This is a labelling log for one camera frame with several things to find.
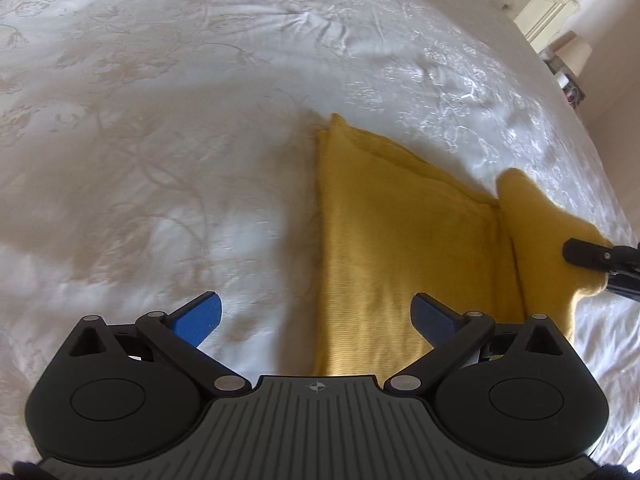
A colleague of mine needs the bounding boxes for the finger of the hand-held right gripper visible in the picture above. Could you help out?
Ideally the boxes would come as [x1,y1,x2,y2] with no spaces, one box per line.
[562,238,640,268]
[603,271,640,305]

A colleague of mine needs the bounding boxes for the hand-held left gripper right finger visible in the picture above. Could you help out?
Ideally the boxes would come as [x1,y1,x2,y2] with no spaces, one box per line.
[384,293,576,398]

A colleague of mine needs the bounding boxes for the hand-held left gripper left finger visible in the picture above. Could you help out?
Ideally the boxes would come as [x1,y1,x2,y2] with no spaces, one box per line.
[59,292,253,397]

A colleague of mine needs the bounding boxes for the yellow knit sweater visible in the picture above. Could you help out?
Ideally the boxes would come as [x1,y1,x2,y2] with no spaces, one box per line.
[312,113,615,378]

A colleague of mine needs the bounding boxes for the cluttered nightstand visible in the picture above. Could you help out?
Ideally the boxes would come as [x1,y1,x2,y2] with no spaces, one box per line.
[541,47,587,110]

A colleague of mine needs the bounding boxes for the white embroidered bedspread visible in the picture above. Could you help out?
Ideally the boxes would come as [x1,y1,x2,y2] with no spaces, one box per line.
[0,0,640,471]

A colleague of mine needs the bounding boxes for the cream table lamp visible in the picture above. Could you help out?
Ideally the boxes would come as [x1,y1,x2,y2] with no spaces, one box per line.
[554,34,594,77]

